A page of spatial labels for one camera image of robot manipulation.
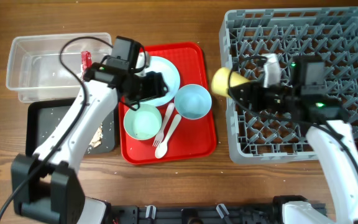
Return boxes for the green bowl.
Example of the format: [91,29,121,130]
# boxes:
[124,104,162,141]

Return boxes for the yellow cup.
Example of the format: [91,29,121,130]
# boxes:
[211,67,250,98]

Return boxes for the light blue plate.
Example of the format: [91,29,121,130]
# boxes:
[137,56,181,107]

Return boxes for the white plastic fork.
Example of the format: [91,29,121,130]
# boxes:
[153,103,175,147]

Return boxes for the red snack wrapper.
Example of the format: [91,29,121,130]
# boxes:
[81,51,92,72]

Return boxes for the light blue bowl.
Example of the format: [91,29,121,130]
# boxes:
[174,84,212,120]

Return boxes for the rice and food scraps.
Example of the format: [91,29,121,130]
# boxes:
[89,124,103,148]

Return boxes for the white plastic spoon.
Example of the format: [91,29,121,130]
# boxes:
[155,114,182,159]

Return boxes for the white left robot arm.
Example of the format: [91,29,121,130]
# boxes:
[10,63,168,223]

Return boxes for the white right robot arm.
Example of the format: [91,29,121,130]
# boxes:
[225,80,358,223]

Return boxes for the grey dishwasher rack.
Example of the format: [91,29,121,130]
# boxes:
[219,7,358,164]

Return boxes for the red serving tray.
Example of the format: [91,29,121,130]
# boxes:
[117,42,216,165]

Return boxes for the clear plastic bin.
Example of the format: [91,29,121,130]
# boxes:
[6,32,112,103]

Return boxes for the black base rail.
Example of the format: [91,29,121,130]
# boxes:
[112,203,279,224]

